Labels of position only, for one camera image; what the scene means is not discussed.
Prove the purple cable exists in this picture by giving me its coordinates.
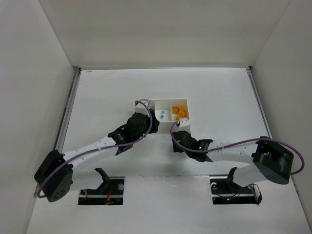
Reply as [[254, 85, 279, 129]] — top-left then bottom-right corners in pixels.
[[37, 100, 154, 197], [170, 121, 305, 176]]

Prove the white three-compartment tray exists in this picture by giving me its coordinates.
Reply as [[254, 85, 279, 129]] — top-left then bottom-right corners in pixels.
[[148, 98, 190, 134]]

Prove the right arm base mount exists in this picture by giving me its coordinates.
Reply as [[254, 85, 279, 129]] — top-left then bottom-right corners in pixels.
[[210, 167, 263, 205]]

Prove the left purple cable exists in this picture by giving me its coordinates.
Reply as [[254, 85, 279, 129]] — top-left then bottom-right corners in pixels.
[[37, 100, 154, 197]]

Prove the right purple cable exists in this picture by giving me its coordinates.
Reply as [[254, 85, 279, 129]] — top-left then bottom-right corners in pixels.
[[170, 121, 305, 176]]

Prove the yellow lego piece with flower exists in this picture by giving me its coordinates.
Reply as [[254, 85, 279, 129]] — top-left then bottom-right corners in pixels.
[[176, 108, 187, 121]]

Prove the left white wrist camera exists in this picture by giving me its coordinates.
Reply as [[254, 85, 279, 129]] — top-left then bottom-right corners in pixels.
[[134, 99, 150, 115]]

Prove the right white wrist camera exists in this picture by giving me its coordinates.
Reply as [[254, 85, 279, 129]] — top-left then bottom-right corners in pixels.
[[177, 117, 191, 133]]

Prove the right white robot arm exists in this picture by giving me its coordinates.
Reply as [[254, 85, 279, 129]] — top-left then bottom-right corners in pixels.
[[170, 131, 294, 187]]

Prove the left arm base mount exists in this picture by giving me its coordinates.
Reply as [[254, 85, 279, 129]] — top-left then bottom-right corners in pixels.
[[78, 168, 125, 206]]

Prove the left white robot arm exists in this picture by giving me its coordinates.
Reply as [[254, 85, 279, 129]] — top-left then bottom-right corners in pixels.
[[34, 110, 159, 202]]

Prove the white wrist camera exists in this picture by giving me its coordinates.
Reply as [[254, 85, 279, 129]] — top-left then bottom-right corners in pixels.
[[134, 99, 150, 115], [177, 117, 191, 133]]

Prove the long yellow lego brick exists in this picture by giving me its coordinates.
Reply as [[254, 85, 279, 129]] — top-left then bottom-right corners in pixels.
[[171, 106, 181, 114]]

